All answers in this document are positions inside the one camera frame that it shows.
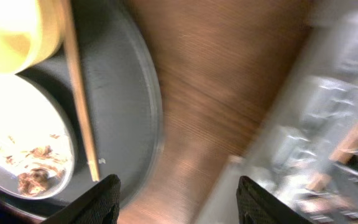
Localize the wooden chopstick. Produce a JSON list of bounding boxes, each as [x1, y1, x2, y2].
[[61, 0, 100, 182]]

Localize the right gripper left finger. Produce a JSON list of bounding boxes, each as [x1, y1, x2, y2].
[[42, 174, 121, 224]]

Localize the food scraps on plate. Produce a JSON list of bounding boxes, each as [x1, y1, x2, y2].
[[0, 132, 75, 197]]

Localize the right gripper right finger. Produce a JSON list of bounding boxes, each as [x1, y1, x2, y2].
[[236, 175, 311, 224]]

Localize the grey plate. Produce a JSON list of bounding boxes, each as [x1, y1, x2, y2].
[[0, 75, 76, 200]]

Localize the yellow-green bowl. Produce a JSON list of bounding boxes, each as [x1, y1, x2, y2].
[[0, 0, 65, 74]]

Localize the round black tray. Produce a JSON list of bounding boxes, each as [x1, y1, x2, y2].
[[0, 0, 162, 219]]

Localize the grey dishwasher rack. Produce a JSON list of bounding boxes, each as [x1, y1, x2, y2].
[[196, 1, 358, 223]]

